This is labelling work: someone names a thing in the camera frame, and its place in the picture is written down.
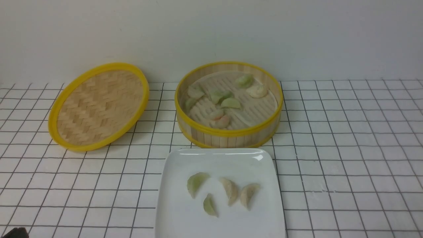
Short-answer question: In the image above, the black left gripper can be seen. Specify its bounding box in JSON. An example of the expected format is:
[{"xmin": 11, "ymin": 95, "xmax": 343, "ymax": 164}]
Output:
[{"xmin": 1, "ymin": 227, "xmax": 28, "ymax": 238}]

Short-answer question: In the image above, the pink dumpling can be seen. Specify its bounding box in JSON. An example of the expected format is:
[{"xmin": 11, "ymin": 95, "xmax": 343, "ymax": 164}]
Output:
[
  {"xmin": 210, "ymin": 115, "xmax": 231, "ymax": 129},
  {"xmin": 207, "ymin": 109, "xmax": 225, "ymax": 121}
]

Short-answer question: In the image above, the white square plate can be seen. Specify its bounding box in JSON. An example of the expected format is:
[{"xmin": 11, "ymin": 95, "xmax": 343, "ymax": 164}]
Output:
[{"xmin": 155, "ymin": 148, "xmax": 287, "ymax": 238}]

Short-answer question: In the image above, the green dumpling on plate left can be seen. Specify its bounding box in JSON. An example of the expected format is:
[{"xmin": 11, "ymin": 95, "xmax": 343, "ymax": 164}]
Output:
[{"xmin": 186, "ymin": 172, "xmax": 210, "ymax": 199}]

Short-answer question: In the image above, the small green dumpling on plate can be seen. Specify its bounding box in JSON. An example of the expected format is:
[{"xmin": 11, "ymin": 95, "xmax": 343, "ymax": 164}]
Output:
[{"xmin": 203, "ymin": 193, "xmax": 218, "ymax": 217}]

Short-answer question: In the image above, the beige dumpling on plate centre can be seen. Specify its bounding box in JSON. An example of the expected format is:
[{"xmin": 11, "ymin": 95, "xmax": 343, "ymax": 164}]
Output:
[{"xmin": 219, "ymin": 177, "xmax": 239, "ymax": 206}]

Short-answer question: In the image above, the beige dumpling on plate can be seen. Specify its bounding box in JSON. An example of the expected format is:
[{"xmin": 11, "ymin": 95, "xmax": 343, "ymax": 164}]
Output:
[
  {"xmin": 219, "ymin": 177, "xmax": 239, "ymax": 206},
  {"xmin": 239, "ymin": 183, "xmax": 260, "ymax": 211}
]

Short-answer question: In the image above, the beige dumpling on plate right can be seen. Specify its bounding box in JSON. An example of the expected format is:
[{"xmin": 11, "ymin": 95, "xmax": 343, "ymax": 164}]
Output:
[{"xmin": 239, "ymin": 183, "xmax": 260, "ymax": 211}]

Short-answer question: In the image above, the yellow rimmed bamboo steamer lid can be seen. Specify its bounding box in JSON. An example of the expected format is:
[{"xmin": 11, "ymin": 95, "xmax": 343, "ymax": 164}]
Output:
[{"xmin": 48, "ymin": 63, "xmax": 149, "ymax": 151}]

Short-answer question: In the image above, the pale green dumpling steamer left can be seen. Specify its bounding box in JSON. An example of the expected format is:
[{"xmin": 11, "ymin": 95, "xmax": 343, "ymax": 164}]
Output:
[{"xmin": 186, "ymin": 85, "xmax": 205, "ymax": 100}]

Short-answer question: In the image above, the green dumpling steamer centre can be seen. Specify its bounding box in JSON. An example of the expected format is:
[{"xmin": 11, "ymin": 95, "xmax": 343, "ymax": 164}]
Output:
[{"xmin": 210, "ymin": 90, "xmax": 234, "ymax": 104}]

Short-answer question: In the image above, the yellow rimmed bamboo steamer basket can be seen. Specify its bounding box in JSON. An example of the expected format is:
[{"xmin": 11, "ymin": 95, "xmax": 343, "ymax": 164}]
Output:
[{"xmin": 175, "ymin": 61, "xmax": 284, "ymax": 148}]

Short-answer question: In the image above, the light green dumpling steamer middle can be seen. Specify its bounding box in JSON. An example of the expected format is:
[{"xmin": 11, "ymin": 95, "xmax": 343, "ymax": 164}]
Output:
[{"xmin": 220, "ymin": 98, "xmax": 242, "ymax": 109}]

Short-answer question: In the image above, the green dumpling steamer top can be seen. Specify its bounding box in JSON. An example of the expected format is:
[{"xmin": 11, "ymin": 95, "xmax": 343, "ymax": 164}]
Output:
[{"xmin": 235, "ymin": 74, "xmax": 255, "ymax": 88}]

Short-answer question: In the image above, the cream dumpling steamer right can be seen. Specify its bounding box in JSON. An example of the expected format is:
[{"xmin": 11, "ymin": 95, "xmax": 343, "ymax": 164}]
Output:
[{"xmin": 246, "ymin": 84, "xmax": 268, "ymax": 98}]

